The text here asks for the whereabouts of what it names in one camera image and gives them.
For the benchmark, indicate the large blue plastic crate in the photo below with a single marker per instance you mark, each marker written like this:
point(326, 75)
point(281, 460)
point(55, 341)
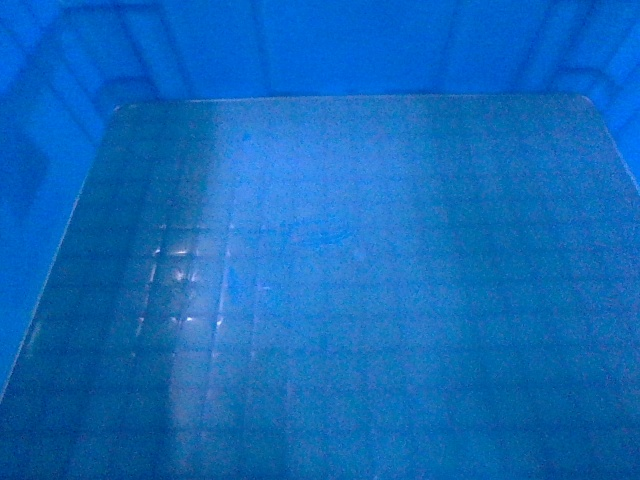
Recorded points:
point(319, 239)

